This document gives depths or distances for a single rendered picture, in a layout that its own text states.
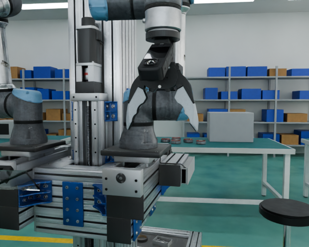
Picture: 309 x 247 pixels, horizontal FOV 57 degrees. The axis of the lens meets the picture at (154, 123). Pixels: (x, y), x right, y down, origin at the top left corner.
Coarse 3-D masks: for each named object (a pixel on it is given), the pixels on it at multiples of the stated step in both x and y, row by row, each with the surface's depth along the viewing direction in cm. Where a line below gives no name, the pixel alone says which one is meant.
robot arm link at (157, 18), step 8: (152, 8) 56; (160, 8) 55; (168, 8) 55; (176, 8) 56; (152, 16) 56; (160, 16) 55; (168, 16) 55; (176, 16) 56; (152, 24) 56; (160, 24) 55; (168, 24) 55; (176, 24) 56
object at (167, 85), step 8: (152, 32) 56; (160, 32) 55; (168, 32) 56; (176, 32) 57; (152, 40) 59; (160, 40) 58; (168, 40) 58; (176, 40) 59; (176, 64) 58; (168, 72) 56; (176, 72) 56; (144, 80) 58; (160, 80) 57; (168, 80) 56; (176, 80) 56; (152, 88) 57; (160, 88) 57; (168, 88) 57; (176, 88) 62
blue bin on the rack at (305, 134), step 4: (296, 132) 651; (300, 132) 629; (304, 132) 625; (308, 132) 624; (300, 136) 629; (304, 136) 626; (308, 136) 625; (300, 140) 629; (300, 144) 629; (304, 144) 627
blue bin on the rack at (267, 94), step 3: (264, 90) 628; (267, 90) 627; (270, 90) 626; (273, 90) 625; (279, 90) 623; (261, 93) 636; (264, 93) 628; (267, 93) 627; (270, 93) 626; (273, 93) 625; (279, 93) 624; (261, 96) 636; (264, 96) 628; (267, 96) 628; (270, 96) 627; (273, 96) 626; (279, 96) 624
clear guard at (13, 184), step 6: (0, 174) 58; (6, 174) 58; (12, 174) 58; (18, 174) 58; (24, 174) 61; (0, 180) 53; (6, 180) 54; (12, 180) 64; (18, 180) 64; (24, 180) 63; (30, 180) 63; (0, 186) 66; (6, 186) 66; (12, 186) 66; (18, 186) 66; (24, 186) 66; (30, 186) 65; (36, 186) 65
